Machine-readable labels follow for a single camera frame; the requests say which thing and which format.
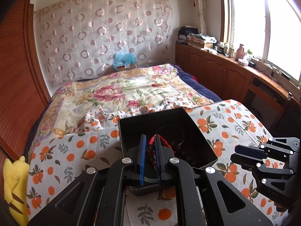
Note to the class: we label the blue bubble wrap bag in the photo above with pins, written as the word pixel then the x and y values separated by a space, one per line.
pixel 124 60

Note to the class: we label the orange print bed sheet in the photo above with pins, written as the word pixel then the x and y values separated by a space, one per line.
pixel 93 138

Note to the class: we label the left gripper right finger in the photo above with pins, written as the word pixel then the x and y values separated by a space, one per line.
pixel 159 158

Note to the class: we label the yellow plush toy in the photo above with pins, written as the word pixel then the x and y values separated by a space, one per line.
pixel 15 187

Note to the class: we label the floral quilt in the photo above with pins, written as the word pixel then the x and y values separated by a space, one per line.
pixel 84 105

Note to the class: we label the beige window drape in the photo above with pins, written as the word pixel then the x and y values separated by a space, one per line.
pixel 200 6

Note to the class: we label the pink ceramic vase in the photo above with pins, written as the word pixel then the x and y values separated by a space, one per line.
pixel 240 53

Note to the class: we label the stack of clothes and books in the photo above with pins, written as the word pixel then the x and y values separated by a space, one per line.
pixel 189 36

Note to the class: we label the wooden side cabinet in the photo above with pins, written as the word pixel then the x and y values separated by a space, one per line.
pixel 263 96

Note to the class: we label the black square jewelry box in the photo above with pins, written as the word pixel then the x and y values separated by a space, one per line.
pixel 195 149

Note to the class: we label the white power strip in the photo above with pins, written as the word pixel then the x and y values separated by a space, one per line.
pixel 270 71

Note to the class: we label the dark bangle in box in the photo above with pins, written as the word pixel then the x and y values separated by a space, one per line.
pixel 172 134

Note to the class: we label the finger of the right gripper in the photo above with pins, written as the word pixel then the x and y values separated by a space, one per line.
pixel 249 152
pixel 247 162

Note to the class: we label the wooden headboard panel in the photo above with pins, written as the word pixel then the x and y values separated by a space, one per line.
pixel 23 91

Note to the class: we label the circle pattern sheer curtain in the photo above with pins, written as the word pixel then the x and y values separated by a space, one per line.
pixel 81 39

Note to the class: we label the wooden frame window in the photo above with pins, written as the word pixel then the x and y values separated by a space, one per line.
pixel 266 28

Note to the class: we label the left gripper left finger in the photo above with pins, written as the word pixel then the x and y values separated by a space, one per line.
pixel 141 158

